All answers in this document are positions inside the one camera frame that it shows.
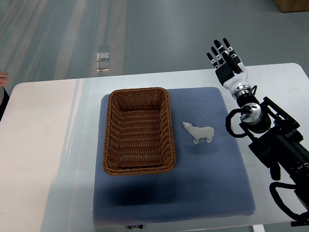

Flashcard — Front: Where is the person at table edge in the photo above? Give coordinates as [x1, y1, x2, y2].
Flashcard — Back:
[0, 71, 10, 119]

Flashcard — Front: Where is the white bear figurine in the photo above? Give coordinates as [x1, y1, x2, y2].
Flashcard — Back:
[183, 122, 214, 145]

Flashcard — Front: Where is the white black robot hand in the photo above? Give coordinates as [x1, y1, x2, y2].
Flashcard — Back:
[207, 38, 252, 99]

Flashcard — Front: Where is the metal floor socket plate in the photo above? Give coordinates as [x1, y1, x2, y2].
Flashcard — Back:
[97, 52, 110, 72]

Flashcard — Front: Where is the brown wicker basket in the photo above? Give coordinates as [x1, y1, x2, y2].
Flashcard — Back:
[102, 87, 176, 176]

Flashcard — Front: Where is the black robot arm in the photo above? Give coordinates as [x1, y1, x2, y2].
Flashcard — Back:
[225, 85, 309, 227]

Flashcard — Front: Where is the black label tag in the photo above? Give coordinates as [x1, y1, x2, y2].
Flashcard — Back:
[128, 224, 143, 230]

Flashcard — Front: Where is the wooden furniture corner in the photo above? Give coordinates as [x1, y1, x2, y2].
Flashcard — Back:
[273, 0, 309, 13]

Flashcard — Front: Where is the blue fabric mat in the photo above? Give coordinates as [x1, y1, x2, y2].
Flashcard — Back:
[93, 87, 255, 225]

